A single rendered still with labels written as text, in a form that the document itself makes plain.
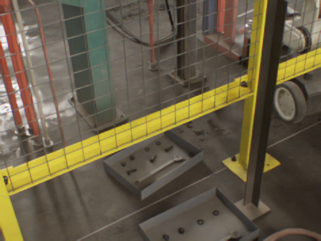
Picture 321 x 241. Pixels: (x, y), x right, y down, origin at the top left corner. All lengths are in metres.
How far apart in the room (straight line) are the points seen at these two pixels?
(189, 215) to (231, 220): 0.16
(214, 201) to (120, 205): 0.37
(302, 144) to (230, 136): 0.32
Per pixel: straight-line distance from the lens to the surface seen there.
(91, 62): 2.02
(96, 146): 1.44
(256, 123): 1.53
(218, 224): 1.72
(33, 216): 1.82
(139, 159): 1.98
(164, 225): 1.71
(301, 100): 2.12
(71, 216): 1.79
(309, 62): 1.95
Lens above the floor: 1.30
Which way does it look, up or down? 36 degrees down
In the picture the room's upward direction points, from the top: 2 degrees counter-clockwise
